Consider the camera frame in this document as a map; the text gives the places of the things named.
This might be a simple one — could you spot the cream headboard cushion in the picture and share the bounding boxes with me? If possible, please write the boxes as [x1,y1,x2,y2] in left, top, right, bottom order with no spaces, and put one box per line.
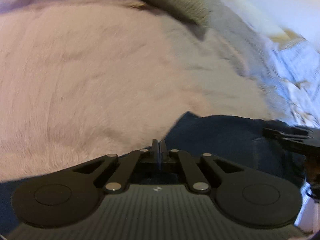
[225,0,304,43]

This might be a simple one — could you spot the striped pillow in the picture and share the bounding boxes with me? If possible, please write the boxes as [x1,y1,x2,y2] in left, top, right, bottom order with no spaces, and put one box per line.
[271,38,319,128]

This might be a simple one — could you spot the pink grey bedspread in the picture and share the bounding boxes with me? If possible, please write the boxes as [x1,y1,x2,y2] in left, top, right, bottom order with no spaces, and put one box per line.
[0,0,320,233]

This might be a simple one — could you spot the dark blue denim jeans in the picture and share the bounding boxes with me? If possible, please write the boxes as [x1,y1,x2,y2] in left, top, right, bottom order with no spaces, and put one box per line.
[1,113,305,239]

